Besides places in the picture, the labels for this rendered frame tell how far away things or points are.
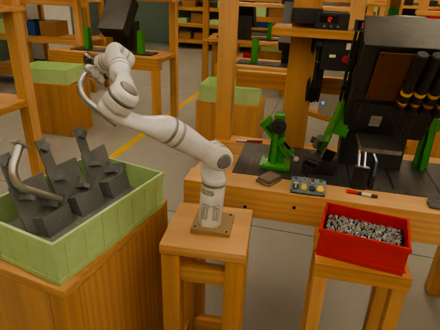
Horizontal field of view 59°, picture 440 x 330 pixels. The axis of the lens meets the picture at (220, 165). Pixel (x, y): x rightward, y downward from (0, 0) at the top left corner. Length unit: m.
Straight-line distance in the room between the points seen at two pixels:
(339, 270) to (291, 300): 1.03
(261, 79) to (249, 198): 0.80
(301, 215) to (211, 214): 0.48
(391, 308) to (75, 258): 1.15
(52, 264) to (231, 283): 0.63
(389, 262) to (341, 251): 0.16
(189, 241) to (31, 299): 0.59
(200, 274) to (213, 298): 0.96
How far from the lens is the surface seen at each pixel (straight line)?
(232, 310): 1.61
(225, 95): 2.26
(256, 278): 2.65
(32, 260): 1.50
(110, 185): 1.77
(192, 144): 1.29
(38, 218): 1.58
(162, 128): 1.23
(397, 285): 1.60
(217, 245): 1.46
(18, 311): 1.70
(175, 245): 1.46
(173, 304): 1.65
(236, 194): 1.77
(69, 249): 1.42
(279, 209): 1.78
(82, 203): 1.68
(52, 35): 7.32
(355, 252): 1.54
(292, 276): 2.70
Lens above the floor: 1.72
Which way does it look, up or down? 25 degrees down
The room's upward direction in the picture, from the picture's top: 2 degrees clockwise
